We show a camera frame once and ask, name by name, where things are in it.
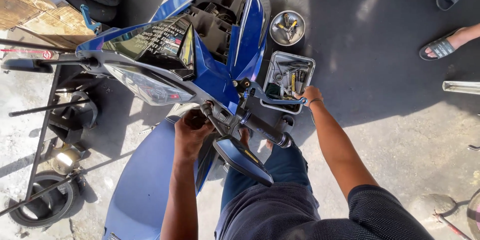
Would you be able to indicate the person's left hand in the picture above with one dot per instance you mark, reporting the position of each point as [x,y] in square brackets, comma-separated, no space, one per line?
[189,135]

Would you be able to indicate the person's right hand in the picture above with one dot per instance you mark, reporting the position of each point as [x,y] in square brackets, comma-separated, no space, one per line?
[313,94]

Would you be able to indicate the person's left fingers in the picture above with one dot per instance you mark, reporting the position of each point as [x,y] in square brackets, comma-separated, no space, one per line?
[200,120]

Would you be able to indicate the person's right fingers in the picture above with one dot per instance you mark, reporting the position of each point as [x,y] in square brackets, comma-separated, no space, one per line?
[302,95]

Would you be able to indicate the blue scooter mirror with stem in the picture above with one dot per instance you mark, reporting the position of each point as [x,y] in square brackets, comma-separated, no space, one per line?
[243,161]

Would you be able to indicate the heap of hand tools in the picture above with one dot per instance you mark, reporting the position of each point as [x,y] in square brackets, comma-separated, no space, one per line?
[294,78]

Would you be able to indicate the plain black sandal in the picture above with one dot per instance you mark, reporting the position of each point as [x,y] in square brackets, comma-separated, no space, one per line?
[287,123]

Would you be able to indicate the blue brake lever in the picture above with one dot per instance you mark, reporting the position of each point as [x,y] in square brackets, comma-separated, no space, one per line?
[262,93]

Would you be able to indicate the rectangular metal tray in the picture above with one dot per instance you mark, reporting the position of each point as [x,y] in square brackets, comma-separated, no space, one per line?
[270,65]

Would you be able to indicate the blue scooter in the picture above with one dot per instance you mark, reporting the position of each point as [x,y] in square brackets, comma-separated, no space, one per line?
[213,67]

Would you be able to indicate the round metal bowl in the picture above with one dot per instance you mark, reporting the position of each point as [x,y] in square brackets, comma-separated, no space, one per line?
[277,35]

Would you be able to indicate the person's blue jeans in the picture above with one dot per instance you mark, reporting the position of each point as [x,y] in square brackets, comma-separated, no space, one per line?
[277,172]

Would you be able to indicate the person's dark shirt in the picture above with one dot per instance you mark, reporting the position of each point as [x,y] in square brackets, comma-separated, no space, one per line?
[300,217]

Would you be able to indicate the black plastic scooter parts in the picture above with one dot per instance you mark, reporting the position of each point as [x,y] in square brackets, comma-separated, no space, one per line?
[73,120]

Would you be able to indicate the blue metal tool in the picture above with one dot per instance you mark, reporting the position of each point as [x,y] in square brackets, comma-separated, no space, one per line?
[89,18]

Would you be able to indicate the black metal rack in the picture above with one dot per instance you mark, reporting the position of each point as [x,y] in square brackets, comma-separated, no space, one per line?
[45,120]

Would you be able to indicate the black scooter mirror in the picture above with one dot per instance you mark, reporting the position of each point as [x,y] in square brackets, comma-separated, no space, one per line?
[26,65]

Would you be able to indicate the brown cardboard sheets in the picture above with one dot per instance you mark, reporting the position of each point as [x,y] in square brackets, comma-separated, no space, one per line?
[45,20]

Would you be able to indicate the red metal rod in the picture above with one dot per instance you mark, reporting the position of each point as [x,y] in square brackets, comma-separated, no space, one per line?
[452,228]

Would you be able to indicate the small black tyre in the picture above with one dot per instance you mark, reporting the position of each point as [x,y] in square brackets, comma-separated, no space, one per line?
[22,213]

